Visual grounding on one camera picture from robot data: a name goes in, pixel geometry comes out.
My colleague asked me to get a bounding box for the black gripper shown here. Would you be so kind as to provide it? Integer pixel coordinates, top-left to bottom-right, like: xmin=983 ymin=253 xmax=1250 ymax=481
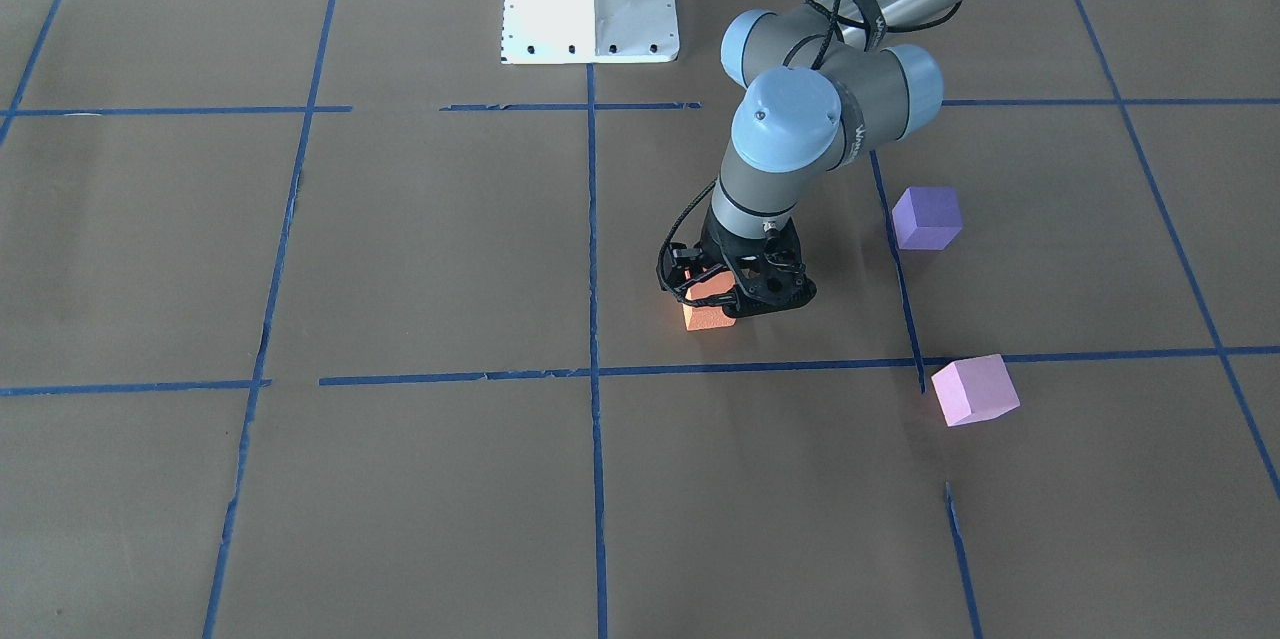
xmin=682 ymin=213 xmax=817 ymax=316

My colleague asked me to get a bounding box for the orange foam cube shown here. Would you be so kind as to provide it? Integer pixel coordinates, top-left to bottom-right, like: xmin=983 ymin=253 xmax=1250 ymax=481
xmin=684 ymin=270 xmax=736 ymax=332

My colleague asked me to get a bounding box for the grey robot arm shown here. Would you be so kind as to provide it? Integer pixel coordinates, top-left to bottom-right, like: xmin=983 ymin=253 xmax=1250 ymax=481
xmin=655 ymin=0 xmax=965 ymax=318

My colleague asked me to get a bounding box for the purple foam cube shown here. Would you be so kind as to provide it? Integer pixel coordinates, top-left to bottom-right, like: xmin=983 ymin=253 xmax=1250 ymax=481
xmin=890 ymin=184 xmax=964 ymax=251

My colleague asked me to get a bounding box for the pink foam cube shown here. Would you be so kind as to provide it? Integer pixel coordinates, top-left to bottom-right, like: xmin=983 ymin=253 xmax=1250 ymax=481
xmin=931 ymin=355 xmax=1021 ymax=428

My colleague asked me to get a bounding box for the brown paper table cover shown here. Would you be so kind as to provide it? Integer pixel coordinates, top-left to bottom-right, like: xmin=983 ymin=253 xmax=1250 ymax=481
xmin=1 ymin=0 xmax=1277 ymax=638

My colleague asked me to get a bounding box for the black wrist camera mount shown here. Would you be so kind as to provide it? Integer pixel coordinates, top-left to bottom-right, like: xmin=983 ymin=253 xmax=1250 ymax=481
xmin=655 ymin=241 xmax=728 ymax=305

